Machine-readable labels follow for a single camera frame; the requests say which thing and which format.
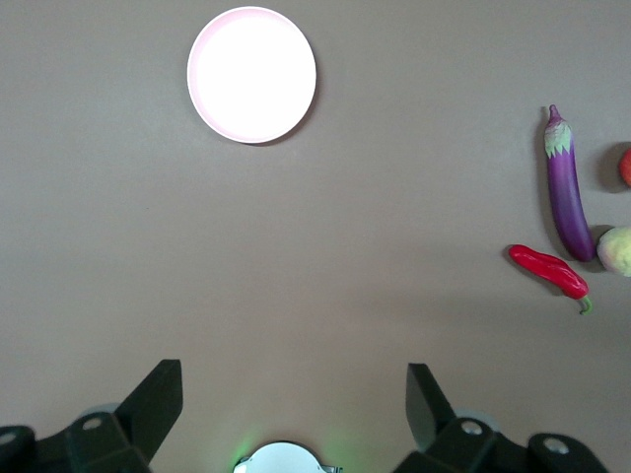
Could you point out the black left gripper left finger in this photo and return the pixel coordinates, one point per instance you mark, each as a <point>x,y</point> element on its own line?
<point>113,438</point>

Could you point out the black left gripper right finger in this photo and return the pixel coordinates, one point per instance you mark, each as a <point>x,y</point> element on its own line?
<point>463,448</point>

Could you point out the red chili pepper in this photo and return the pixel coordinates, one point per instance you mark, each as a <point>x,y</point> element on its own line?
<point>547,266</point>

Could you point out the yellow pink peach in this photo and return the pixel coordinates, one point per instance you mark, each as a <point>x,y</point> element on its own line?
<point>618,251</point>

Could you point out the purple eggplant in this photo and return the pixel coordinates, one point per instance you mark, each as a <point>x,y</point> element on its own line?
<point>564,187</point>

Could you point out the red pomegranate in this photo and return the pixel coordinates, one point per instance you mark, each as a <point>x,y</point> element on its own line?
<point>627,167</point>

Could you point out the brown table cloth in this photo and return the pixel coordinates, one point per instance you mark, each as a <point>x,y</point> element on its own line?
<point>315,246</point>

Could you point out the pink round plate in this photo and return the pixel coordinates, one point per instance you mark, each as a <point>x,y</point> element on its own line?
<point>251,74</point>

